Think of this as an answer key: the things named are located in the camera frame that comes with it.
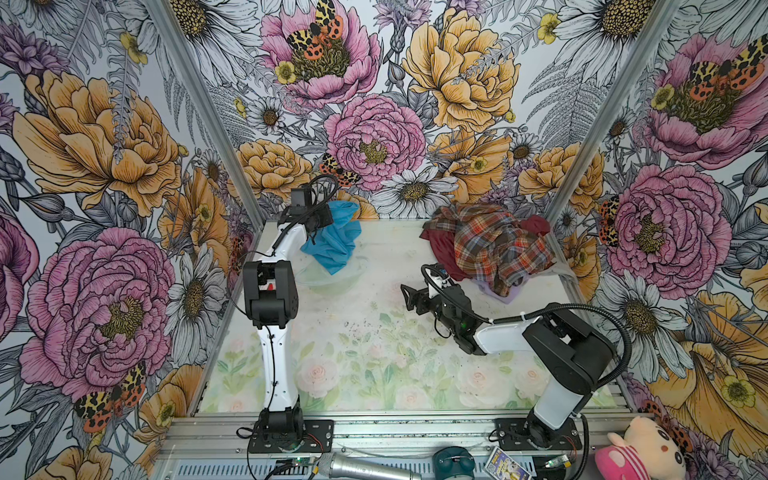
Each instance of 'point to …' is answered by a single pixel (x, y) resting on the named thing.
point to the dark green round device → (453, 460)
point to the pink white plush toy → (645, 451)
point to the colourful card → (501, 466)
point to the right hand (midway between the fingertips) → (414, 289)
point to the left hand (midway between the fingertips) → (328, 219)
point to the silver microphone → (336, 466)
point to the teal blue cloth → (334, 244)
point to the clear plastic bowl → (314, 277)
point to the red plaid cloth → (492, 244)
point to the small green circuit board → (556, 461)
